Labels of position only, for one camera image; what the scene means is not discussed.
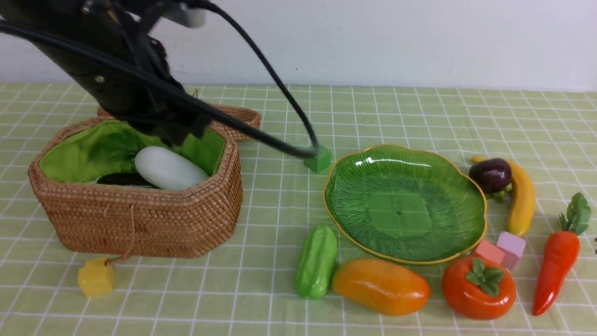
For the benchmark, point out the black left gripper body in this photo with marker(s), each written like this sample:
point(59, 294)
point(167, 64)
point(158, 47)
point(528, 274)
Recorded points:
point(147, 54)

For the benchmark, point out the white toy radish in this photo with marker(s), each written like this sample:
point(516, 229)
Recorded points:
point(160, 166)

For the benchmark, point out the purple toy eggplant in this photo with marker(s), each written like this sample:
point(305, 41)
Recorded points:
point(130, 179)

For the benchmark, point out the green toy cucumber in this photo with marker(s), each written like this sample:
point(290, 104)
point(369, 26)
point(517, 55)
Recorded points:
point(317, 263)

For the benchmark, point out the orange toy mango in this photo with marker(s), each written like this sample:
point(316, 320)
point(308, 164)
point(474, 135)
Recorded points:
point(381, 286)

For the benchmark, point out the dark purple toy mangosteen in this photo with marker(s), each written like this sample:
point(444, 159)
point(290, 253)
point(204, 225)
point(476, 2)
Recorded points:
point(493, 176)

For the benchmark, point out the orange toy persimmon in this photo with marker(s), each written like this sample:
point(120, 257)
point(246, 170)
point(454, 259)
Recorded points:
point(478, 289)

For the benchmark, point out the yellow toy banana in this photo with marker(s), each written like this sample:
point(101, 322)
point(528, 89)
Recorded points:
point(522, 199)

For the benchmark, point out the orange toy carrot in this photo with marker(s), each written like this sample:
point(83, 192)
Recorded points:
point(561, 251)

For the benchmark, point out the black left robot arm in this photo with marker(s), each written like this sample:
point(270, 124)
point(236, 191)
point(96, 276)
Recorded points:
point(108, 26)

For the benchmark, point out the woven wicker basket lid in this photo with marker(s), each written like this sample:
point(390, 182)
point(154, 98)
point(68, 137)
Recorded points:
point(235, 119)

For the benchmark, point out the woven wicker basket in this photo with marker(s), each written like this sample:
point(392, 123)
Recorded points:
point(128, 221)

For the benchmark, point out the green cube block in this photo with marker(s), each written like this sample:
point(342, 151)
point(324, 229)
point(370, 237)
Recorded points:
point(320, 162)

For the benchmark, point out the yellow cube block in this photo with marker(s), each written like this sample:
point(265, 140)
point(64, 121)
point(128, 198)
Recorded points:
point(96, 278)

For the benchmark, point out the green checked tablecloth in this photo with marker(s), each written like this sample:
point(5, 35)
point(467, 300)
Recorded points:
point(245, 287)

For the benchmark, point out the green leaf glass plate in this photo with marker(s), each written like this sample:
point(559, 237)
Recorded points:
point(409, 206)

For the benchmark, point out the pink cube block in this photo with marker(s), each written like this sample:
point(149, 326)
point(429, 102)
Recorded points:
point(489, 251)

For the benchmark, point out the lilac cube block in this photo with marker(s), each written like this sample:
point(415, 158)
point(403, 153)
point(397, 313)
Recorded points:
point(513, 247)

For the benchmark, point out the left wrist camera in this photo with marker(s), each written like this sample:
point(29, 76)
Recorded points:
point(184, 15)

